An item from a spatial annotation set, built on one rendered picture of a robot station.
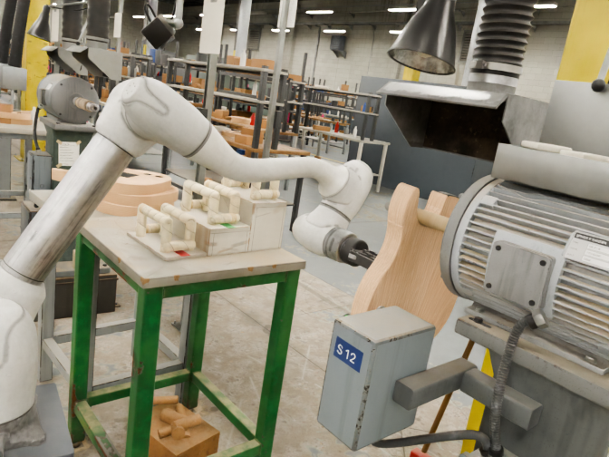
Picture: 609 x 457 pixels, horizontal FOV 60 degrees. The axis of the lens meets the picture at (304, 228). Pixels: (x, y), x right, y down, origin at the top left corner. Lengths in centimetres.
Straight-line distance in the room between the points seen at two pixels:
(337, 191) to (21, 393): 87
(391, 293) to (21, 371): 77
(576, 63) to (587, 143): 94
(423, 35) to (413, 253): 45
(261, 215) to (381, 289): 74
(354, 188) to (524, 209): 61
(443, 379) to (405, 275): 31
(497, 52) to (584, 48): 87
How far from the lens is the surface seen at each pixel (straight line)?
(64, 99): 322
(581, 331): 93
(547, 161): 96
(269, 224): 181
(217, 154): 123
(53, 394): 143
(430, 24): 107
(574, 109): 111
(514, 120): 111
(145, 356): 160
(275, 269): 171
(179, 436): 218
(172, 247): 165
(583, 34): 203
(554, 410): 99
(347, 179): 144
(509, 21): 117
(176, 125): 117
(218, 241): 170
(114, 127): 130
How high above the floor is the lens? 147
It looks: 14 degrees down
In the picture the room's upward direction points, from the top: 9 degrees clockwise
